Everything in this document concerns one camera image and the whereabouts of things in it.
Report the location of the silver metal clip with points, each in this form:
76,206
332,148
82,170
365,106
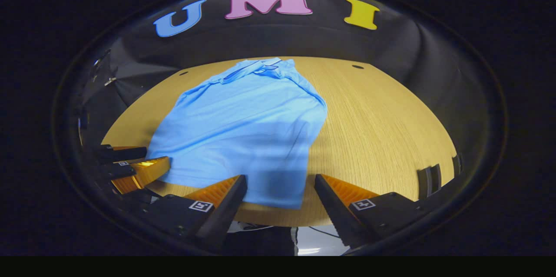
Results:
110,80

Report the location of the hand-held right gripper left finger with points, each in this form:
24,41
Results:
223,216

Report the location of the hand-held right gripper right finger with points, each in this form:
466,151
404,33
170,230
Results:
334,212

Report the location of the black backdrop cloth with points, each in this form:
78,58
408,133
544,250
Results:
304,38

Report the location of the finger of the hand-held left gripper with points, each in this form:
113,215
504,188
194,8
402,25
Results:
147,170
121,154

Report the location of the person's dark clothing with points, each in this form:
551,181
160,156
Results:
260,242

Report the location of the black slatted object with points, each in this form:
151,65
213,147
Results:
423,181

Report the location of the light blue T-shirt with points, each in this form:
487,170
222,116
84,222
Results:
243,129

